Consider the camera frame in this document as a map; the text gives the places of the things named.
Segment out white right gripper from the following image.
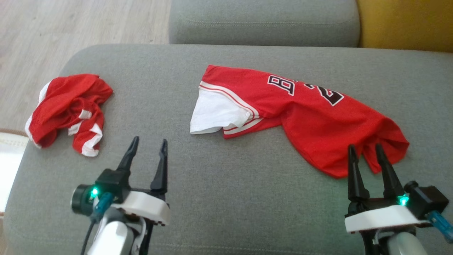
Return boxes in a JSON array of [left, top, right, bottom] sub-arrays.
[[344, 143, 431, 235]]

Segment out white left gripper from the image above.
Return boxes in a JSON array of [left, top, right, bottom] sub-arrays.
[[113, 136, 171, 227]]

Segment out grey sofa seat cushion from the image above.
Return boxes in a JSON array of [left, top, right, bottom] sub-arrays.
[[169, 0, 361, 47]]

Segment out right camera blue-plug cable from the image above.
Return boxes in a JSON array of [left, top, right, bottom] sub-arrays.
[[426, 211, 453, 244]]

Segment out white brown-edged rug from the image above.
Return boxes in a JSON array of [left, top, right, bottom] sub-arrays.
[[0, 128, 29, 216]]

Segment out red white-trimmed basketball shorts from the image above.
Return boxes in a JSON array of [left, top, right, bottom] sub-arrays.
[[25, 74, 114, 157]]

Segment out red basketball jersey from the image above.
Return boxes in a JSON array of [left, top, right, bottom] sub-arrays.
[[190, 65, 410, 179]]

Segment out yellow sofa backrest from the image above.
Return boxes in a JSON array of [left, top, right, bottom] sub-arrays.
[[357, 0, 453, 53]]

